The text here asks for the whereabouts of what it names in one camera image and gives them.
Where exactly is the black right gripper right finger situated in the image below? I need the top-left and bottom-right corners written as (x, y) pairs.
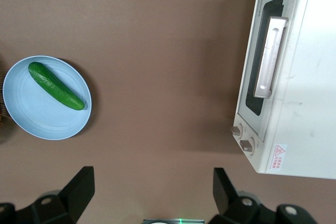
top-left (208, 167), bottom-right (319, 224)

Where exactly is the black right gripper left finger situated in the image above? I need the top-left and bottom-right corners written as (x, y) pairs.
top-left (0, 166), bottom-right (96, 224)

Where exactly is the oven door with metal handle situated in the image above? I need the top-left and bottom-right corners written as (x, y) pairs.
top-left (235, 0), bottom-right (307, 141)

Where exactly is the metallic oven knob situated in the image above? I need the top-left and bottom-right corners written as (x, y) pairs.
top-left (230, 125), bottom-right (244, 137)
top-left (239, 140), bottom-right (254, 153)

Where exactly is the white toaster oven body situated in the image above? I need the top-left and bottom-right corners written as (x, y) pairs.
top-left (233, 0), bottom-right (336, 180)

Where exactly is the red warning sticker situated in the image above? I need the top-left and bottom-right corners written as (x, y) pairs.
top-left (268, 143), bottom-right (288, 173)

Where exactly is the light blue round plate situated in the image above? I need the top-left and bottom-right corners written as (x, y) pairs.
top-left (2, 55), bottom-right (92, 141)

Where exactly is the green cucumber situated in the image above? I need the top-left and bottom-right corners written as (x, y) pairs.
top-left (28, 61), bottom-right (86, 111)

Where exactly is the brown wicker basket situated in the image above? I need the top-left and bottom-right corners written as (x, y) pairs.
top-left (0, 53), bottom-right (6, 128)

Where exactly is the brown table cover sheet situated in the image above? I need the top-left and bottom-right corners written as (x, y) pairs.
top-left (0, 0), bottom-right (336, 224)

